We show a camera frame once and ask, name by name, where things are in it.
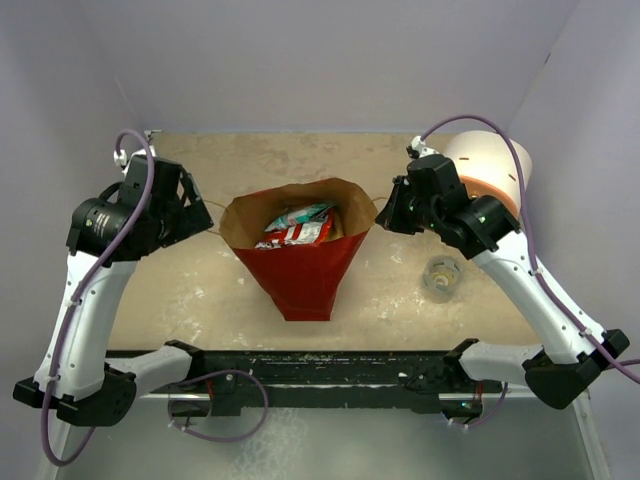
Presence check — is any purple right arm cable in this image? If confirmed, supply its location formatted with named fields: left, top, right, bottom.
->
left=418, top=115, right=640, bottom=430

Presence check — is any red chips bag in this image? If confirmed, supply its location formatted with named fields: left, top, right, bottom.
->
left=255, top=207, right=334, bottom=250

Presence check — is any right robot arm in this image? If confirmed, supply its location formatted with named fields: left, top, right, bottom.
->
left=376, top=154, right=629, bottom=409

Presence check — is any yellow snack packet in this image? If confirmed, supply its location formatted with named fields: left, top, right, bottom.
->
left=327, top=208, right=344, bottom=241

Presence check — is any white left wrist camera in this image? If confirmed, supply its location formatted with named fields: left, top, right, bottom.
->
left=113, top=148, right=130, bottom=172

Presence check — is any white cylinder toy drum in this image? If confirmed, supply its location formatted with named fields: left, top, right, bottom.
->
left=443, top=130, right=521, bottom=218

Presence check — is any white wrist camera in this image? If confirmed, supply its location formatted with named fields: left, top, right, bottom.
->
left=406, top=136, right=439, bottom=160
left=113, top=148, right=130, bottom=172

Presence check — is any clear tape roll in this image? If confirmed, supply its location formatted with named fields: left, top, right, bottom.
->
left=422, top=255, right=463, bottom=303

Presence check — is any metal corner bracket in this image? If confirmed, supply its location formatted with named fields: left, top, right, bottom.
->
left=144, top=129, right=161, bottom=151

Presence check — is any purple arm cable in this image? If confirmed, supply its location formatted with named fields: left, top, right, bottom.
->
left=40, top=129, right=269, bottom=467
left=418, top=115, right=640, bottom=430

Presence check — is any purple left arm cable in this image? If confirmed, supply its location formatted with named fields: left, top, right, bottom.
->
left=40, top=129, right=269, bottom=467

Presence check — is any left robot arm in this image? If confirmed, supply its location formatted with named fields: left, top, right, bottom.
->
left=13, top=155, right=213, bottom=427

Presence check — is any teal snack packet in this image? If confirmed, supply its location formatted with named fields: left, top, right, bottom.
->
left=264, top=203, right=333, bottom=232

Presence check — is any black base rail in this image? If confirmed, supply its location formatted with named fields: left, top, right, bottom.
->
left=152, top=350, right=502, bottom=416

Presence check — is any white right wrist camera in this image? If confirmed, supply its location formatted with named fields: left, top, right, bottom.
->
left=406, top=136, right=439, bottom=160

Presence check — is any red paper bag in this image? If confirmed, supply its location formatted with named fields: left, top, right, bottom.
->
left=218, top=178, right=378, bottom=321

